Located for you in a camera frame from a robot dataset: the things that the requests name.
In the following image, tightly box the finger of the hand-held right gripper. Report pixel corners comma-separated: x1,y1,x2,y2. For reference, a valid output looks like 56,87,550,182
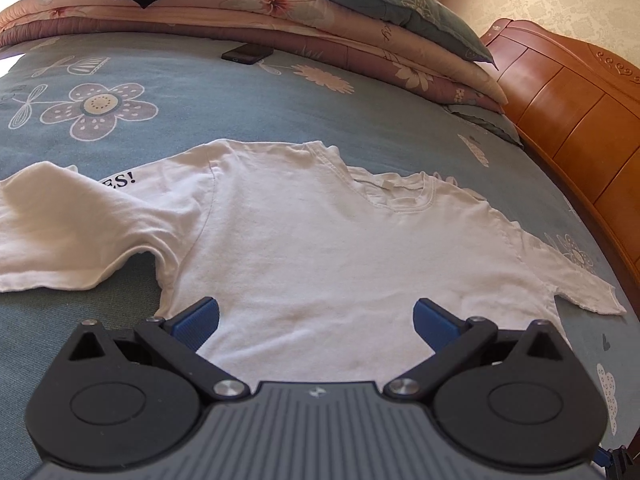
592,444,640,480

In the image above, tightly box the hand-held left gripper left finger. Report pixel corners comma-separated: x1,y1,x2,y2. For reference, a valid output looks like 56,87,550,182
67,296,252,404

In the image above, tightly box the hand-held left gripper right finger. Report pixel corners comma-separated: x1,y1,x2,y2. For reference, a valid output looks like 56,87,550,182
382,297,563,404

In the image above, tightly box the white printed t-shirt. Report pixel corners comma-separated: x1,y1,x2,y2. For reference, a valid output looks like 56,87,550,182
0,140,628,386

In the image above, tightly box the small blue-grey pillow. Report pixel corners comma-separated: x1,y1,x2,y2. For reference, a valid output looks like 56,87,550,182
442,102,525,148

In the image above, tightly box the blue floral bed sheet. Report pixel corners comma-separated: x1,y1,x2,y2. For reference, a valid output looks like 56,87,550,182
0,32,640,461

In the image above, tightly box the wooden bed headboard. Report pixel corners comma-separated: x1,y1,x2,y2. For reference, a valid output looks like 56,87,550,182
479,18,640,281

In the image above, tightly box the black smartphone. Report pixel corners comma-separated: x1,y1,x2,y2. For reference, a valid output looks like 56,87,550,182
221,43,275,64

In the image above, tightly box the mauve floral folded quilt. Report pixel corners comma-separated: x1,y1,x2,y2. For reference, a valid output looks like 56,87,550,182
0,7,506,116

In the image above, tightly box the large blue-grey pillow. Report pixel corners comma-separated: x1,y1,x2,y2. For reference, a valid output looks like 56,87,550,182
281,0,501,72

